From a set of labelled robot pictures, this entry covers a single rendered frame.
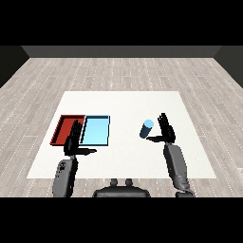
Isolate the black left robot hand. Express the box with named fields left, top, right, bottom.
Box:
left=63, top=119, right=98, bottom=158

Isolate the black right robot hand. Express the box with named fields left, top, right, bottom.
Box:
left=145, top=112, right=177, bottom=144

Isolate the red shallow open box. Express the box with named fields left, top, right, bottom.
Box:
left=49, top=114, right=86, bottom=147

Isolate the small blue can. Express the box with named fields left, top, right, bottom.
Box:
left=139, top=119, right=155, bottom=140

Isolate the light blue shallow open box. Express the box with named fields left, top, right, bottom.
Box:
left=78, top=114, right=111, bottom=147

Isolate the dark grey robot body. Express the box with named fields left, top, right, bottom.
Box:
left=92, top=178, right=152, bottom=198

